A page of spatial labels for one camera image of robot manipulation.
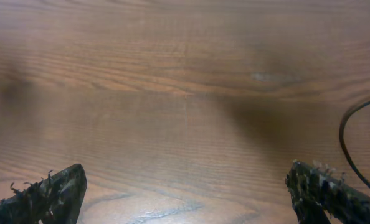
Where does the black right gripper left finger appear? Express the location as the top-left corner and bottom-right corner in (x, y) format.
(0, 164), (87, 224)

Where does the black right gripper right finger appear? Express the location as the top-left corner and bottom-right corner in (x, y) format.
(285, 161), (370, 224)

